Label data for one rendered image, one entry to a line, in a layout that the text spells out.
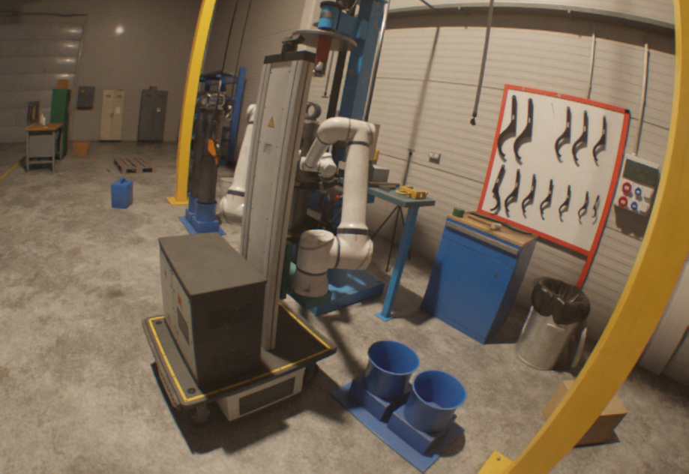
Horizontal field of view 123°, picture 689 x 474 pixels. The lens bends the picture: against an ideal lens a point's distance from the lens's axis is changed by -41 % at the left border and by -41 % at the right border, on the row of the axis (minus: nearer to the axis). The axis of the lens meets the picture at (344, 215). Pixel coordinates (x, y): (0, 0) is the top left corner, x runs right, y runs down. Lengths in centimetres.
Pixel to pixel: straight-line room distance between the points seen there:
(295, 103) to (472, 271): 202
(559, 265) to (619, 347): 255
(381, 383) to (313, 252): 82
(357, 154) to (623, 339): 139
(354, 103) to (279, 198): 182
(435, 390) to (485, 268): 120
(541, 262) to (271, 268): 301
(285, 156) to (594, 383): 153
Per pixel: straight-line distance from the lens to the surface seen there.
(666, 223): 121
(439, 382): 187
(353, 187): 152
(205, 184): 385
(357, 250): 148
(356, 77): 306
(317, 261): 144
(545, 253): 378
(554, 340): 279
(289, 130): 133
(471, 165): 401
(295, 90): 134
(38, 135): 766
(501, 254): 264
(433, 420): 173
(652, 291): 125
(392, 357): 199
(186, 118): 497
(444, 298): 296
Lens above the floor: 150
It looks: 16 degrees down
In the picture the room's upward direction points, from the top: 11 degrees clockwise
